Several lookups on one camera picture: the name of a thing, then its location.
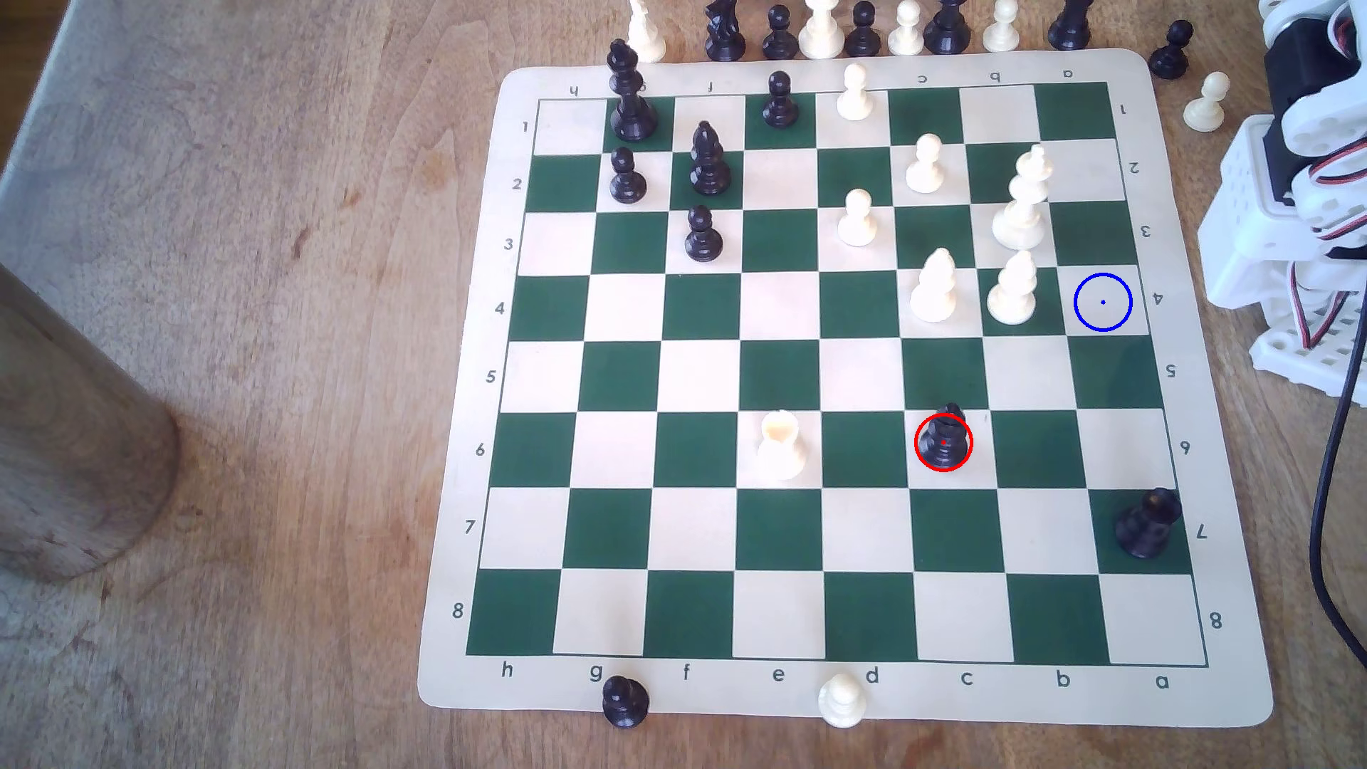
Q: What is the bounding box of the white chess piece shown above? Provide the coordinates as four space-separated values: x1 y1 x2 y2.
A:
799 0 847 61
626 0 668 63

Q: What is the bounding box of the white chess bishop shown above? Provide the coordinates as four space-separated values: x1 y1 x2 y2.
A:
985 250 1039 327
908 248 959 324

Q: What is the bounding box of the black cable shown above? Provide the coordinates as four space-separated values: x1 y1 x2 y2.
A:
1309 310 1367 669

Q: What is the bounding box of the black chess piece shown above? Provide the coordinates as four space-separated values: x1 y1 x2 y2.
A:
923 0 973 57
1047 0 1095 53

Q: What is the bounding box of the round wooden post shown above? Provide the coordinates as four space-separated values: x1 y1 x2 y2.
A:
0 261 183 585

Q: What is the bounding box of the white perforated base plate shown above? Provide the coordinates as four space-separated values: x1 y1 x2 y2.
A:
1247 288 1367 409

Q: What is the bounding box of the white chess rook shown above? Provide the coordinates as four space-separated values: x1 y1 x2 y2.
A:
756 410 809 483

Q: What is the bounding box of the black chess rook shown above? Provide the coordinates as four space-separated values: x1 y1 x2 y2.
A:
1114 488 1183 561

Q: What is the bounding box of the black chess bishop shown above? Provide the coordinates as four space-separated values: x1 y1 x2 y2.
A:
688 120 734 198
918 402 973 472

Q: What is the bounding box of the black chess pawn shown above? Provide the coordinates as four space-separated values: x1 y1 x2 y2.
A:
844 1 884 59
601 675 651 731
761 70 801 130
609 146 649 205
761 4 800 61
1149 19 1194 80
684 205 724 264

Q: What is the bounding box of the green and cream chess mat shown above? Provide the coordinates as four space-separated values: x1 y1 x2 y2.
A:
417 48 1275 731

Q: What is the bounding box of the red white black servo wire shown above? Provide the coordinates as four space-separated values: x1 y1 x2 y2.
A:
1289 261 1356 352
1287 144 1367 252

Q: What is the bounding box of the white chess pawn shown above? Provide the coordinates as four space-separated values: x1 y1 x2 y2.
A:
906 133 948 196
817 671 869 731
1183 71 1232 134
837 188 879 248
836 62 875 122
983 0 1022 55
887 0 926 58

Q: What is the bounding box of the white chess king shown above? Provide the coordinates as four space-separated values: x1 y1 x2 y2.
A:
991 144 1055 252

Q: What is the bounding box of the black chess king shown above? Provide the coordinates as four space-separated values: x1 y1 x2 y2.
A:
604 39 659 143

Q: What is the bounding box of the black chess knight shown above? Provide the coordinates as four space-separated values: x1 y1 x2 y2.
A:
703 0 748 63

